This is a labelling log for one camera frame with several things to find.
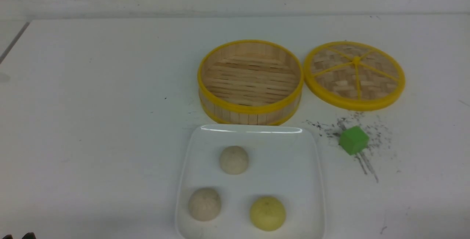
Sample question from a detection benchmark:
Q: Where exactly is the white steamed bun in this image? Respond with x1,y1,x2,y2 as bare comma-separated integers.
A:
219,146,249,175
188,188,222,222

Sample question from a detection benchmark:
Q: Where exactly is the yellow steamed bun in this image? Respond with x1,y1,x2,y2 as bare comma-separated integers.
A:
250,196,286,232

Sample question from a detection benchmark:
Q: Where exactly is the white square plate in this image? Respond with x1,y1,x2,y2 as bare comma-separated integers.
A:
175,124,326,239

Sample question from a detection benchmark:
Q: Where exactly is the yellow-rimmed bamboo steamer basket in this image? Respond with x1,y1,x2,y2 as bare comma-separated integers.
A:
198,40,304,126

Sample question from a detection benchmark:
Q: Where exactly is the green cube block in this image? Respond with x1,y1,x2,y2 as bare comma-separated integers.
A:
339,126,369,156

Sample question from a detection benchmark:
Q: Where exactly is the yellow-rimmed bamboo steamer lid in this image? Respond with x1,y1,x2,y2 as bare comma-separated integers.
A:
303,41,406,112

